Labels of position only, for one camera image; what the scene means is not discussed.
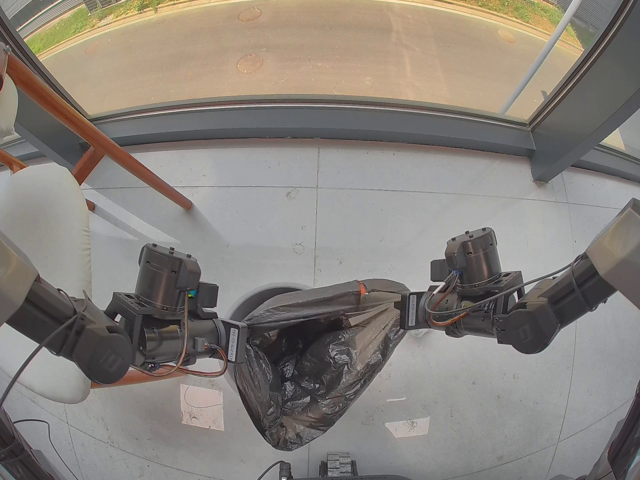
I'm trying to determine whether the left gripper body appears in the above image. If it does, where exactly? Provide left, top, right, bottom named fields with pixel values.
left=139, top=317, right=249, bottom=370

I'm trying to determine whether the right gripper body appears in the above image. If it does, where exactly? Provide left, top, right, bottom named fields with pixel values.
left=398, top=291, right=497, bottom=340

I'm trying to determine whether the black plastic bag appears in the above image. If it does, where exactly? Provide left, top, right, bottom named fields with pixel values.
left=235, top=278, right=409, bottom=452

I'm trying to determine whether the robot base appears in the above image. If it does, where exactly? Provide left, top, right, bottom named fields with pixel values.
left=260, top=450, right=413, bottom=480

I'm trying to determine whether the white trash bin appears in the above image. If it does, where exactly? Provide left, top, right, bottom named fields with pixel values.
left=227, top=281, right=312, bottom=394

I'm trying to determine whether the wooden chair with white cushions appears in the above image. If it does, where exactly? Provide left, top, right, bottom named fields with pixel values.
left=0, top=43, right=194, bottom=405

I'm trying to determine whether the window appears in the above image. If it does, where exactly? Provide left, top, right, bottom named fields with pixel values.
left=0, top=0, right=640, bottom=185

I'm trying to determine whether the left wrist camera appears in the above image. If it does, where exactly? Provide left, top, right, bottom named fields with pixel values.
left=192, top=280, right=220, bottom=319

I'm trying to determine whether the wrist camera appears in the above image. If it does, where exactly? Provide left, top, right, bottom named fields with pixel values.
left=192, top=280, right=220, bottom=319
left=430, top=259, right=454, bottom=285

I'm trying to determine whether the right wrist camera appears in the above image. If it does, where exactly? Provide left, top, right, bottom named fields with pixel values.
left=430, top=259, right=454, bottom=285

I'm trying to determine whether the black cable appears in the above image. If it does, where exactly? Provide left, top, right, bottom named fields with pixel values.
left=11, top=418, right=53, bottom=480
left=0, top=314, right=81, bottom=410
left=256, top=460, right=292, bottom=480

